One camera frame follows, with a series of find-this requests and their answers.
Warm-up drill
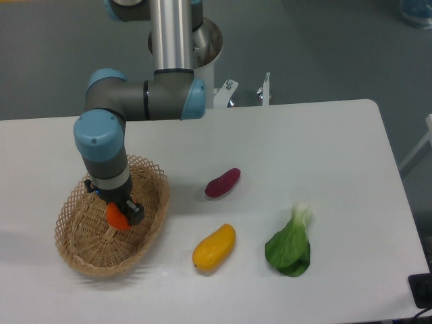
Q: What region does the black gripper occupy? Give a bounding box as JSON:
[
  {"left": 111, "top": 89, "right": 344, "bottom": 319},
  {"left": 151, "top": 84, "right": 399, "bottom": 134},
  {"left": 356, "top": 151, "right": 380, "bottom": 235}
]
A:
[{"left": 83, "top": 179, "right": 144, "bottom": 226}]

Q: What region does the orange fruit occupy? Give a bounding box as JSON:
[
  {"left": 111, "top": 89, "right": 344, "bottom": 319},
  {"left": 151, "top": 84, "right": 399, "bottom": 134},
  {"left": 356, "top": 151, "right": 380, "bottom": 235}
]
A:
[{"left": 106, "top": 202, "right": 131, "bottom": 230}]

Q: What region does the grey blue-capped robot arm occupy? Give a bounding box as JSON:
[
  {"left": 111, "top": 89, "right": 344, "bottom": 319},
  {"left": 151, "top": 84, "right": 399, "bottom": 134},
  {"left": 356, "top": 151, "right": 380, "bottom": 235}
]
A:
[{"left": 74, "top": 1, "right": 205, "bottom": 230}]

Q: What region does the woven wicker basket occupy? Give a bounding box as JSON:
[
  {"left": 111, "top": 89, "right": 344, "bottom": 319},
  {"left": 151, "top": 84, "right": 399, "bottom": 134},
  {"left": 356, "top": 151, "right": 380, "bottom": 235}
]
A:
[{"left": 55, "top": 155, "right": 170, "bottom": 277}]

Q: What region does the purple sweet potato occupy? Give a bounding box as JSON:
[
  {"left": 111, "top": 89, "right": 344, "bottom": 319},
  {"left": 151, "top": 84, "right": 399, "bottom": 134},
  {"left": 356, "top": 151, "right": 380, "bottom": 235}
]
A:
[{"left": 205, "top": 167, "right": 241, "bottom": 198}]

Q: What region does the yellow mango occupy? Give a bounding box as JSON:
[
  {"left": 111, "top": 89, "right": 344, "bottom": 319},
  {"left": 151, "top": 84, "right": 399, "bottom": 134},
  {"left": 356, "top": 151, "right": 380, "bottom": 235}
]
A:
[{"left": 192, "top": 223, "right": 236, "bottom": 273}]

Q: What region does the green bok choy leaf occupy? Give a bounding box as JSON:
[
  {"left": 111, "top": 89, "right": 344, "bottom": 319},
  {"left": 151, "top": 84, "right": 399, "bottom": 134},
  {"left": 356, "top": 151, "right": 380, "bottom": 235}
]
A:
[{"left": 265, "top": 202, "right": 313, "bottom": 277}]

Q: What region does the black device at table corner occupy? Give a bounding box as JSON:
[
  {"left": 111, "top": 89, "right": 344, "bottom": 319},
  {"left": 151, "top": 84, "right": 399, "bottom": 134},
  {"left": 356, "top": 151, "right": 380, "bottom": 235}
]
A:
[{"left": 408, "top": 273, "right": 431, "bottom": 308}]

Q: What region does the blue object top right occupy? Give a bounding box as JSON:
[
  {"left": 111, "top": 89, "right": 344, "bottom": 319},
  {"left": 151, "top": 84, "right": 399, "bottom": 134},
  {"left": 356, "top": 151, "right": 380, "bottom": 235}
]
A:
[{"left": 399, "top": 0, "right": 431, "bottom": 30}]

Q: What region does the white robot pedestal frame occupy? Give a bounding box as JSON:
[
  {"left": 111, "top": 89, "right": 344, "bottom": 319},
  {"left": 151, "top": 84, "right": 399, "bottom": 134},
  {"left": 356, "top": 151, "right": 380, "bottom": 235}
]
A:
[{"left": 192, "top": 18, "right": 273, "bottom": 111}]

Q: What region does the white frame right edge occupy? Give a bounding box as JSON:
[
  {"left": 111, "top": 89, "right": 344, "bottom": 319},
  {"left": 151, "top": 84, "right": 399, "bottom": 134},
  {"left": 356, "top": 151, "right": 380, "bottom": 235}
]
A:
[{"left": 398, "top": 114, "right": 431, "bottom": 178}]

